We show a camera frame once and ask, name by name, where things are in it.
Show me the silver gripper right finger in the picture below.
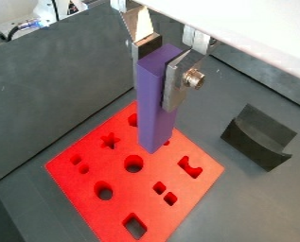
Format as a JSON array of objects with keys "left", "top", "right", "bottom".
[{"left": 163, "top": 26, "right": 220, "bottom": 112}]

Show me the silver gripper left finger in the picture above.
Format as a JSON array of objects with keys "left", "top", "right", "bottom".
[{"left": 110, "top": 0, "right": 164, "bottom": 65}]

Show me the purple rectangular block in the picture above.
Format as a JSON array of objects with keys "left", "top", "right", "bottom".
[{"left": 136, "top": 43, "right": 181, "bottom": 153}]

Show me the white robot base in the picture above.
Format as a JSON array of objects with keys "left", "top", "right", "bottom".
[{"left": 0, "top": 0, "right": 88, "bottom": 42}]

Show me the dark grey upright panel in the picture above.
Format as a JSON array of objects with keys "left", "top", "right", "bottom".
[{"left": 0, "top": 2, "right": 133, "bottom": 179}]

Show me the black curved block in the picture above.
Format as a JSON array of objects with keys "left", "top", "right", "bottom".
[{"left": 220, "top": 104, "right": 296, "bottom": 172}]

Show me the red shape sorting board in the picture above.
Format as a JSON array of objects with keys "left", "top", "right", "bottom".
[{"left": 46, "top": 103, "right": 224, "bottom": 242}]

